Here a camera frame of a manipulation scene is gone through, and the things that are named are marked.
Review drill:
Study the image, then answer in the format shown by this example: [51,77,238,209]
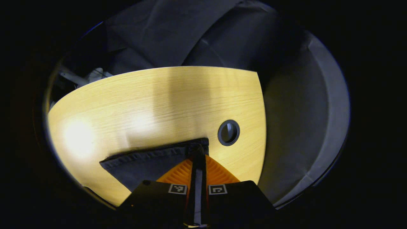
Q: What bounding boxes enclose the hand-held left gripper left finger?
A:
[117,146,199,227]

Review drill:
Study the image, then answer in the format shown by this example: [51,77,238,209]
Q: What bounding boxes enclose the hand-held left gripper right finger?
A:
[199,147,277,227]

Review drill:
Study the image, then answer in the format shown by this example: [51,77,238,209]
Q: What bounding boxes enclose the dark denim jeans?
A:
[99,137,210,226]

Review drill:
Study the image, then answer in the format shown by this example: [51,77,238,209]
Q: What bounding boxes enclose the black table cable grommet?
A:
[217,120,240,146]

